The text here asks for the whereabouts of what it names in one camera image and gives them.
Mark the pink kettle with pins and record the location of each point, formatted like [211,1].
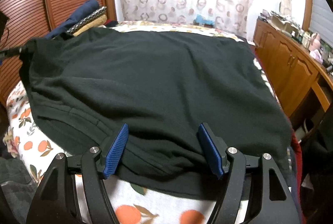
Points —
[314,46]

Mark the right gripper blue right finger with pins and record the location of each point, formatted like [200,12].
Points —
[213,149]

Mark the long wooden cabinet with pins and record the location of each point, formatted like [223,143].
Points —
[302,86]

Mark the cardboard box with blue cloth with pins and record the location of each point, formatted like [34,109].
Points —
[201,21]

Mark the navy blue folded blanket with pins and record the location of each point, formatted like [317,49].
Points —
[87,8]

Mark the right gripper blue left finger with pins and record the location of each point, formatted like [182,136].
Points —
[112,149]

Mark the grey window blind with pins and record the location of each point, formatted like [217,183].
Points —
[322,21]

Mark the black t-shirt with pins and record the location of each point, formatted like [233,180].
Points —
[81,90]

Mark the orange print white bedsheet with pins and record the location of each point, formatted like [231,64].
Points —
[257,178]

